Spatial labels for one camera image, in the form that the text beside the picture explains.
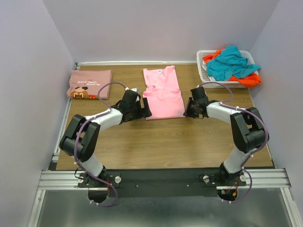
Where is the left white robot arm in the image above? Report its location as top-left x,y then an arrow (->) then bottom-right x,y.
59,88 -> 152,187

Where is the orange t shirt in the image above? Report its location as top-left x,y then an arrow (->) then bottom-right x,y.
202,48 -> 262,89

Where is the aluminium rail frame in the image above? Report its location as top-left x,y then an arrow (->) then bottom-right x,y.
27,61 -> 303,227

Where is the teal t shirt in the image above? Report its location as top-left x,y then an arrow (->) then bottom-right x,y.
203,46 -> 261,81

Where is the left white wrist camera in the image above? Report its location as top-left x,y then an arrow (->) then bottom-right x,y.
131,87 -> 139,93

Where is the folded dusty pink printed shirt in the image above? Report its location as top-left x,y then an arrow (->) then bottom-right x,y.
67,70 -> 112,99

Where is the white plastic laundry basket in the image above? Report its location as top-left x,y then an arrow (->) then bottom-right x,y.
196,50 -> 255,88

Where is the bright pink t shirt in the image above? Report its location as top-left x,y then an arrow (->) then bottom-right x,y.
143,65 -> 185,120

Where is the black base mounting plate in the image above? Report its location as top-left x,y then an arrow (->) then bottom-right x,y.
78,168 -> 246,198

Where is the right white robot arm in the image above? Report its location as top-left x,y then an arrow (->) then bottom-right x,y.
184,86 -> 269,185

